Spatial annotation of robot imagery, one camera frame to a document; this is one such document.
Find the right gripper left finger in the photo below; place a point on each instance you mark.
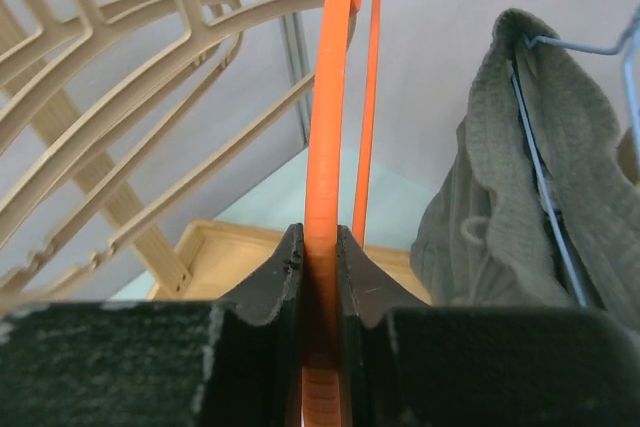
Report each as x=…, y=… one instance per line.
x=233, y=361

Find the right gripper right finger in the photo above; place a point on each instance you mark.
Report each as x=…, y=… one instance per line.
x=405, y=363

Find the orange plastic hanger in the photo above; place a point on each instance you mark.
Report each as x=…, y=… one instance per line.
x=321, y=405

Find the grey shorts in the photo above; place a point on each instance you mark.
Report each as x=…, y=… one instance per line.
x=482, y=240

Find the wooden hanger right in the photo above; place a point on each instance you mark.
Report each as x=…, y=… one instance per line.
x=118, y=131

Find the wooden hanger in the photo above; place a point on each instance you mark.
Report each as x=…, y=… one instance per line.
x=224, y=110
x=51, y=33
x=118, y=131

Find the wooden hanger middle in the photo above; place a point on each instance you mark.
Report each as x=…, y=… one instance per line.
x=224, y=110

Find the wooden hanger far left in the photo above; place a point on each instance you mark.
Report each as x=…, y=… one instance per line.
x=51, y=33

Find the wooden clothes rack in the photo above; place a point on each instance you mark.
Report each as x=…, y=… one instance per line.
x=140, y=230

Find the blue wire hanger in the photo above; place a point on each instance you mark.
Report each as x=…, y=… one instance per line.
x=570, y=129

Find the aluminium frame extrusion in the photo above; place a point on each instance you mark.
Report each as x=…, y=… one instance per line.
x=296, y=54

